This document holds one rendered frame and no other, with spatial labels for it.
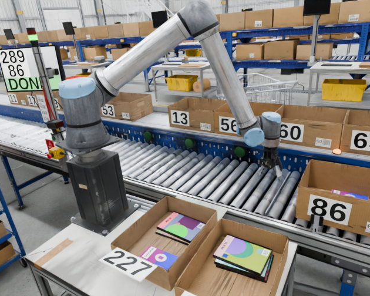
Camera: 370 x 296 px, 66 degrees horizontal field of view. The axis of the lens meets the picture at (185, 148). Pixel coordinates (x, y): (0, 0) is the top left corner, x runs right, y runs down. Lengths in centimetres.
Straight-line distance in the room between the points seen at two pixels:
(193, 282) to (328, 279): 130
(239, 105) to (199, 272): 69
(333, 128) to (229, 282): 105
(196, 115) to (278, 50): 432
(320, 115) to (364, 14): 426
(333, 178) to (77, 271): 127
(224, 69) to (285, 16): 523
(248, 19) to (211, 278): 596
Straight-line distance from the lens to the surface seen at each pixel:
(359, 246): 140
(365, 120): 206
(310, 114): 208
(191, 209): 138
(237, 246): 120
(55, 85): 223
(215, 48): 121
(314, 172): 164
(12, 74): 244
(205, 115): 202
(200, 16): 120
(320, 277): 227
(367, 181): 164
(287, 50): 615
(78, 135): 129
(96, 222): 149
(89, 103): 127
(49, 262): 140
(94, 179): 132
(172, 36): 133
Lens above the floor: 162
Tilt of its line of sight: 24 degrees down
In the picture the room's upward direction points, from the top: 5 degrees counter-clockwise
